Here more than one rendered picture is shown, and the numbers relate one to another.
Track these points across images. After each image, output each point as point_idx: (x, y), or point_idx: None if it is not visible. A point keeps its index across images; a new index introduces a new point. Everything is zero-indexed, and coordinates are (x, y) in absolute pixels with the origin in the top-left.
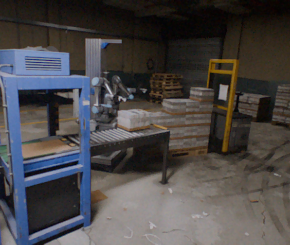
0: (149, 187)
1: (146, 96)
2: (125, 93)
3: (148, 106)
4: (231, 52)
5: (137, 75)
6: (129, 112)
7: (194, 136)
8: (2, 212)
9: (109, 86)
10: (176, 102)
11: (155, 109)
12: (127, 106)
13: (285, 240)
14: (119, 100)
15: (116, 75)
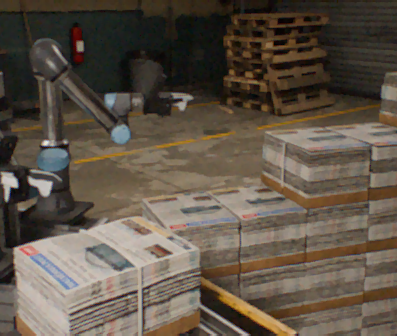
0: None
1: (216, 87)
2: (93, 118)
3: (220, 120)
4: None
5: (188, 21)
6: (75, 258)
7: None
8: None
9: None
10: (326, 152)
11: (243, 132)
12: (154, 125)
13: None
14: (17, 191)
15: (119, 24)
